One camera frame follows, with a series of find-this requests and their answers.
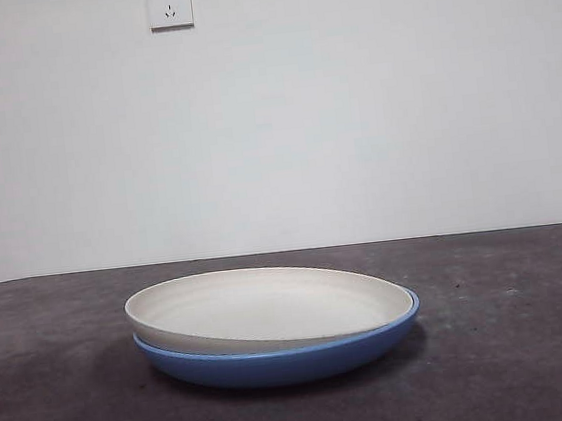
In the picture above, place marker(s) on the white round plate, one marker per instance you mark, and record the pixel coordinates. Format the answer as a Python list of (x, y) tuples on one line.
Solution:
[(271, 307)]

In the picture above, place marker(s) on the blue round plate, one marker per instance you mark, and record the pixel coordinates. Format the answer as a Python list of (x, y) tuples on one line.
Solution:
[(277, 369)]

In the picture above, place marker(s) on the white wall socket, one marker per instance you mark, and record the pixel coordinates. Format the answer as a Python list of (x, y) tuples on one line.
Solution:
[(170, 6)]

